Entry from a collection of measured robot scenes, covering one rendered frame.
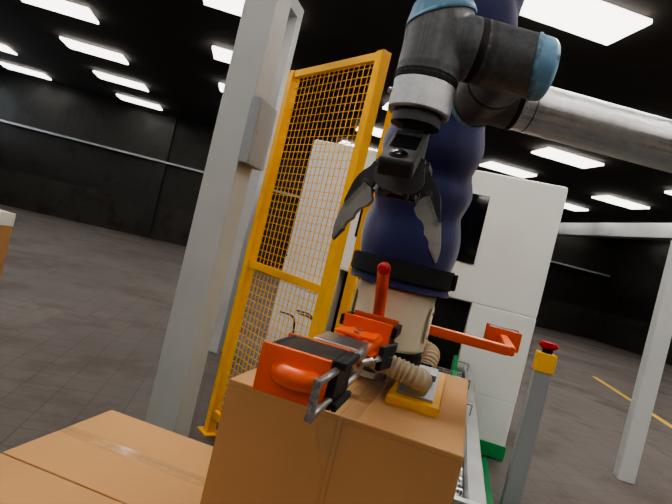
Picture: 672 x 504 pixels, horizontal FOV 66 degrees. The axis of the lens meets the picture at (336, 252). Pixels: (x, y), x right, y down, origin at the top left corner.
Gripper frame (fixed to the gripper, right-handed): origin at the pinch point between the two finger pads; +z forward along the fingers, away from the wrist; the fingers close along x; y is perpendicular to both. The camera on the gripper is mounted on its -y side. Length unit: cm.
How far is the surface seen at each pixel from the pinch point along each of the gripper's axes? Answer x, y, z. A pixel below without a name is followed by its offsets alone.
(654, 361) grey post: -158, 358, 29
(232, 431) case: 19.1, 9.8, 35.3
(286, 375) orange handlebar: 2.1, -24.4, 13.7
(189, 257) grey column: 110, 142, 22
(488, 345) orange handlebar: -20, 45, 14
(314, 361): 0.1, -22.7, 12.1
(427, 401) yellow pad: -10.6, 27.0, 24.9
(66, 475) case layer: 64, 31, 67
